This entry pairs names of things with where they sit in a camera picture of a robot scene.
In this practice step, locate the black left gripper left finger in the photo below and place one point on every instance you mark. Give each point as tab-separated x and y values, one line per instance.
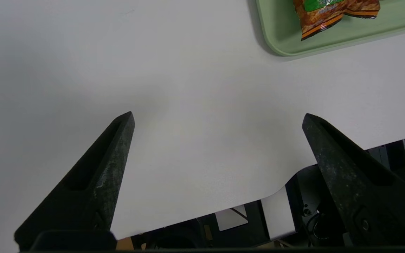
90	186

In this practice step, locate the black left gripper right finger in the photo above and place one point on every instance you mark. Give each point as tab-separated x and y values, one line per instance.
357	189

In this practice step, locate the orange snack bag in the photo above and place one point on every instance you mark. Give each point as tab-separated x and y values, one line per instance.
329	15

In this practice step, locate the light green plastic tray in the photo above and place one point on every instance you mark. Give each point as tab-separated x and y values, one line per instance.
283	31

